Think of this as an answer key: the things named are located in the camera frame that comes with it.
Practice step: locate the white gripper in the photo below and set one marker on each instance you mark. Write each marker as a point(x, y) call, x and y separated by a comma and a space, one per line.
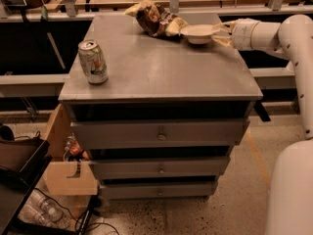
point(243, 33)

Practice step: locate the white paper bowl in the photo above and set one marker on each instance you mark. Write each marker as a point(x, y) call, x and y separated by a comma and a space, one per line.
point(199, 33)

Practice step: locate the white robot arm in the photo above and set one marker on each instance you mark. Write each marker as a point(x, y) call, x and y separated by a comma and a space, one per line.
point(290, 196)

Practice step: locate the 7up soda can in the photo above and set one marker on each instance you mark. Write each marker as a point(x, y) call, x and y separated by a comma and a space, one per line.
point(92, 61)

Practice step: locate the crumpled chip bag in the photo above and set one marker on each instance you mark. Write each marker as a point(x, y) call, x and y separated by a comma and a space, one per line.
point(155, 20)

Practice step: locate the top grey drawer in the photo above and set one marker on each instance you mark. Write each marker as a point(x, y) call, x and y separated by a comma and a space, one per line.
point(153, 133)

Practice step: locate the grey drawer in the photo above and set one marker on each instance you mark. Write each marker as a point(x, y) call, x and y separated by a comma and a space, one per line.
point(153, 133)
point(157, 190)
point(158, 168)

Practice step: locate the grey drawer cabinet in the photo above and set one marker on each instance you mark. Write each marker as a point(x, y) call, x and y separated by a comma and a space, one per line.
point(159, 79)

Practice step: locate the middle grey drawer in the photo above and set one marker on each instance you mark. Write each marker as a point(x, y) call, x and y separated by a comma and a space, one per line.
point(158, 168)

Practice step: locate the bottom grey drawer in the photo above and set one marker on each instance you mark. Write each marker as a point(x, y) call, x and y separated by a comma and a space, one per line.
point(157, 190)

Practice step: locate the wooden box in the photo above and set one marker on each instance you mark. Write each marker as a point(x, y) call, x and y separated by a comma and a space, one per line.
point(60, 177)

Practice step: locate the black cart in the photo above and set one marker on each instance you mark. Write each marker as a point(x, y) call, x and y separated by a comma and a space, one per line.
point(22, 163)

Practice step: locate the plastic water bottle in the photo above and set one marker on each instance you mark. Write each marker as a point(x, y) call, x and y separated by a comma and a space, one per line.
point(47, 205)

